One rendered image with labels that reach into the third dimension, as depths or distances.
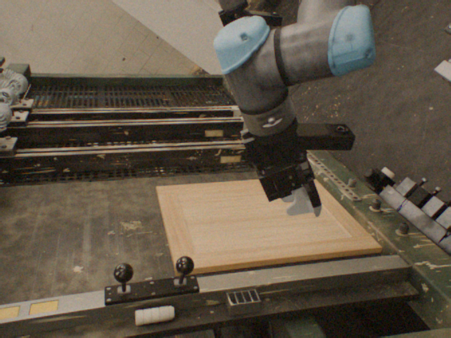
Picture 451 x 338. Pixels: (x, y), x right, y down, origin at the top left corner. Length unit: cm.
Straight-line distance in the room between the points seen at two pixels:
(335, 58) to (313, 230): 81
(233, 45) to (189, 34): 439
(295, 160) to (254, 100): 13
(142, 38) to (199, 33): 163
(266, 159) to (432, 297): 63
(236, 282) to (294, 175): 41
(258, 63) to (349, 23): 11
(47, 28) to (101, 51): 70
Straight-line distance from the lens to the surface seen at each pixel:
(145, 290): 98
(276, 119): 61
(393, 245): 125
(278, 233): 124
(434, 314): 118
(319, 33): 55
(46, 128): 185
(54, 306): 100
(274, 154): 67
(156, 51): 648
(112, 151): 158
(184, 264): 88
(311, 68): 55
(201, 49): 501
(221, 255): 113
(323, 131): 68
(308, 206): 74
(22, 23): 660
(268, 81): 57
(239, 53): 56
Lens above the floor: 185
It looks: 27 degrees down
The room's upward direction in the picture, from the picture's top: 58 degrees counter-clockwise
